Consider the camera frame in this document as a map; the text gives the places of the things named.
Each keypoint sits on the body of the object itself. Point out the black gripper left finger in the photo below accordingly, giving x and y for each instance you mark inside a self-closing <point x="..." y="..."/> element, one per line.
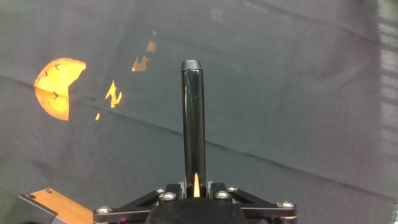
<point x="133" y="205"/>

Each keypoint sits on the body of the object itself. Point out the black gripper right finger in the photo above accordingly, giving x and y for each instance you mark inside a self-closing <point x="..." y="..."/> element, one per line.
<point x="261" y="207"/>

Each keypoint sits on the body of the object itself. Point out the mini green pool table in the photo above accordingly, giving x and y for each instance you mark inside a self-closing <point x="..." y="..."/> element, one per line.
<point x="62" y="207"/>

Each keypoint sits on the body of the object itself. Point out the black cloth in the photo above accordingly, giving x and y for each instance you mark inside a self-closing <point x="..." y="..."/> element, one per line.
<point x="280" y="109"/>

